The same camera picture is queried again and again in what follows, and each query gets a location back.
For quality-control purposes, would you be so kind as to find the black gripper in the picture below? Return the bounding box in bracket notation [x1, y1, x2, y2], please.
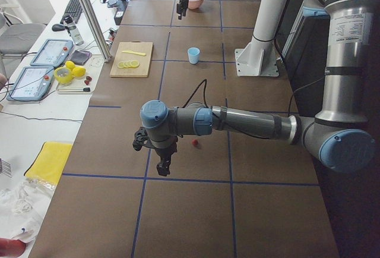
[176, 0, 189, 20]
[155, 139, 178, 176]

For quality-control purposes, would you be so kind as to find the light blue cup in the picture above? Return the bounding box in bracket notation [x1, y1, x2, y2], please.
[187, 47, 200, 64]

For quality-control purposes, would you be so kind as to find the yellow plastic knife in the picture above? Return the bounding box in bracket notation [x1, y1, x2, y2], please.
[122, 50, 147, 56]

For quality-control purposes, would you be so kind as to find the lemon slice top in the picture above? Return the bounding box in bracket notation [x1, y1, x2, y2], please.
[130, 60, 140, 68]

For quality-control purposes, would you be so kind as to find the wooden cutting board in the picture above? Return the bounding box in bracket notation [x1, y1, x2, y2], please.
[109, 42, 153, 78]

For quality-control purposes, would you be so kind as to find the white bear coaster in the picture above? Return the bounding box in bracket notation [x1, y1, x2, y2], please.
[86, 55, 104, 69]

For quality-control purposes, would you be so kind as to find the black keyboard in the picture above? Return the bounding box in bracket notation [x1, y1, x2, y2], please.
[60, 0, 83, 24]

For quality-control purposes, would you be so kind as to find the clear water bottle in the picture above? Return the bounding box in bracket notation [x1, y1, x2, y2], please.
[64, 14, 84, 46]

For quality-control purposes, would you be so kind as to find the white tray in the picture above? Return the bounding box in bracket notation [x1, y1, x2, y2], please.
[56, 75, 97, 95]

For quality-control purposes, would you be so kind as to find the yellow cloth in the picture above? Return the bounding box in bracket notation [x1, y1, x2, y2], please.
[24, 141, 72, 187]

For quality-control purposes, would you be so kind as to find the whole yellow lemon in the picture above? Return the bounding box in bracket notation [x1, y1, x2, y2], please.
[65, 61, 86, 78]

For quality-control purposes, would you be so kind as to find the black computer mouse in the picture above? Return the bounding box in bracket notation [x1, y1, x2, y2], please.
[51, 24, 65, 32]

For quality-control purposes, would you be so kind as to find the yellow tape roll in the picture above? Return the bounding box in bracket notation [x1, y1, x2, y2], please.
[53, 67, 74, 84]

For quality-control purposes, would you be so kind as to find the upper blue teach pendant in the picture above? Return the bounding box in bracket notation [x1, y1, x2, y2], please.
[30, 39, 74, 68]

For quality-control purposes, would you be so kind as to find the blue teach pendant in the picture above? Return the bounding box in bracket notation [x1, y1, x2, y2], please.
[30, 39, 74, 68]
[7, 66, 54, 102]

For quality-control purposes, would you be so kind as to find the white plastic bag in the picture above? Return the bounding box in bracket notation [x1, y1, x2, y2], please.
[1, 179, 56, 243]

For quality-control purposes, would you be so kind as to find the lower blue teach pendant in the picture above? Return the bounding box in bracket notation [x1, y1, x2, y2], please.
[7, 66, 54, 102]

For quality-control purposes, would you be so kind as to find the grey office chair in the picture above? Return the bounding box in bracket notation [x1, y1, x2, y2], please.
[1, 4, 46, 77]

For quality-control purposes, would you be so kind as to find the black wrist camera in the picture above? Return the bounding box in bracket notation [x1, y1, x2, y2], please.
[132, 127, 151, 151]

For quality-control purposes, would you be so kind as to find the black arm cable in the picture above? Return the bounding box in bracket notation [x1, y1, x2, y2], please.
[181, 78, 283, 140]

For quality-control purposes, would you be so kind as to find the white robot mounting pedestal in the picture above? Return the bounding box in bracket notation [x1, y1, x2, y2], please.
[235, 0, 287, 77]

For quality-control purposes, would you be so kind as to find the aluminium frame post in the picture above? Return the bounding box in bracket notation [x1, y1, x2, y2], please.
[79, 0, 112, 62]

